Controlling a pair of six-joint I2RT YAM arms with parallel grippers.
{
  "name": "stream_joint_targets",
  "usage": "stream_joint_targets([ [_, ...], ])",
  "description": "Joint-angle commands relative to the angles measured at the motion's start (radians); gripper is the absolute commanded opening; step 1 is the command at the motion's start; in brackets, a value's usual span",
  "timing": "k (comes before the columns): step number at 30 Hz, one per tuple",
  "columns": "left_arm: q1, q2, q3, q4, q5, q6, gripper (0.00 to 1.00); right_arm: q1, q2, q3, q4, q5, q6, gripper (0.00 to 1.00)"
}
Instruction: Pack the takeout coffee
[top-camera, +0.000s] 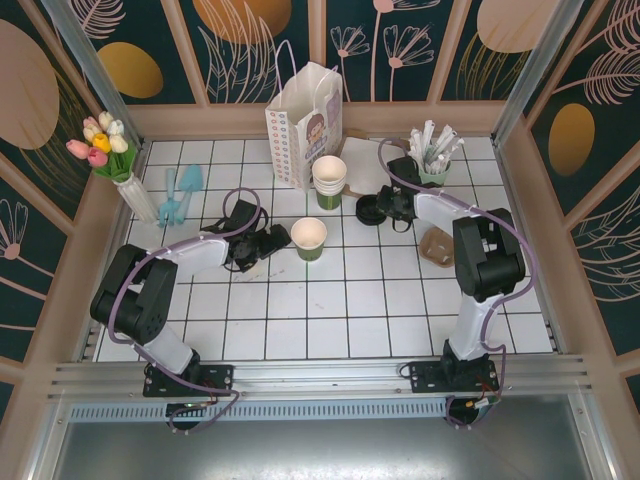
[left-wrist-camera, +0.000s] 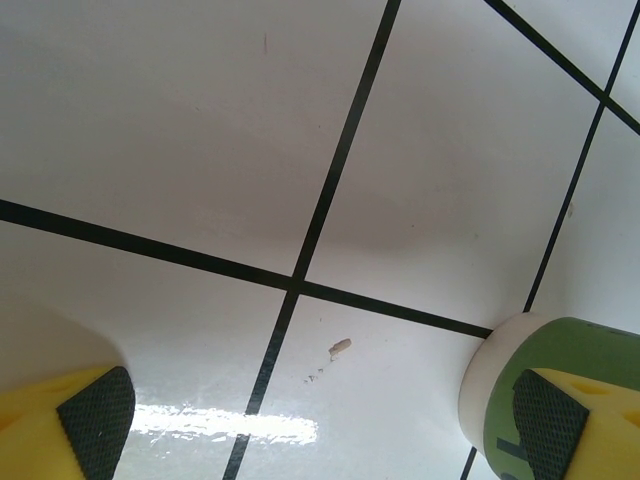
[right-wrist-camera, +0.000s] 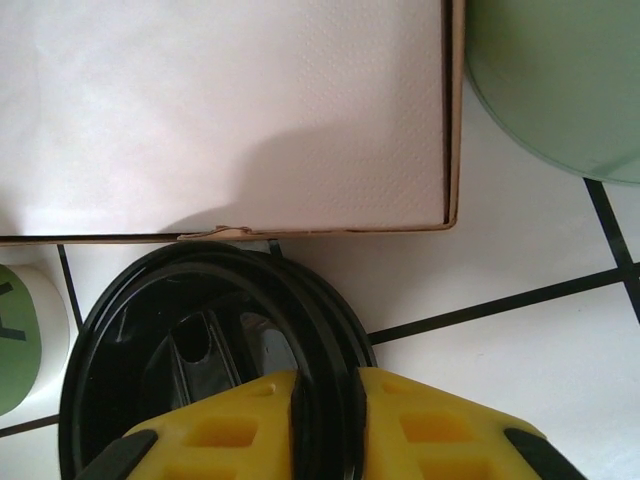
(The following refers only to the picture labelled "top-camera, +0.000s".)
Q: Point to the green paper coffee cup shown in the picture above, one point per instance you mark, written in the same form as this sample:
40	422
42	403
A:
308	240

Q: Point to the mint green straw holder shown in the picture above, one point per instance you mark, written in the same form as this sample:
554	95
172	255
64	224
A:
435	176

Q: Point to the brown cardboard cup sleeve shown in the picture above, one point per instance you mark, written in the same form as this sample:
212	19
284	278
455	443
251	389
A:
435	247

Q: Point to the white printed paper bag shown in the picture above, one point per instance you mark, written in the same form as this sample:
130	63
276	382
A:
305	130

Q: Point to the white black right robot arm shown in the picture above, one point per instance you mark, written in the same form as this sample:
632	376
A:
435	207

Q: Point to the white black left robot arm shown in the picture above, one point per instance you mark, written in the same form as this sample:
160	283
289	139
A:
200	252

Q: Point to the stack of green paper cups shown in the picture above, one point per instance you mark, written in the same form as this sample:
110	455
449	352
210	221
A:
329	175

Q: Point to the white wrapped straw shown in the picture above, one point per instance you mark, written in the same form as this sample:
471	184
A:
450	147
454	154
444	140
416	142
428	137

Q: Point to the light blue toy shovel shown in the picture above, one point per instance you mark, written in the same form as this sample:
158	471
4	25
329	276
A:
191	177

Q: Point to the white ribbed vase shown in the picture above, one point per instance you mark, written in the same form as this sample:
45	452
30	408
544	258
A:
137	200

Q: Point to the artificial tulip bouquet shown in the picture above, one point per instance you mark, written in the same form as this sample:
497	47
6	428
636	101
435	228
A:
102	142

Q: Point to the small green circuit board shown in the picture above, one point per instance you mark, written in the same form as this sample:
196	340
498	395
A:
485	406

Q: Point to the aluminium mounting rail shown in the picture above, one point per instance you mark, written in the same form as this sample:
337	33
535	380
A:
320	377

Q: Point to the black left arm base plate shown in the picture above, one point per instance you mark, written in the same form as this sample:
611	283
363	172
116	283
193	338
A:
215	380

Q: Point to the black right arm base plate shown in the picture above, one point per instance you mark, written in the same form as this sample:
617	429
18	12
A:
425	377

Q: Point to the aluminium frame post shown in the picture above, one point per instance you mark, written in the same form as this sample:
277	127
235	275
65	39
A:
95	65
530	65

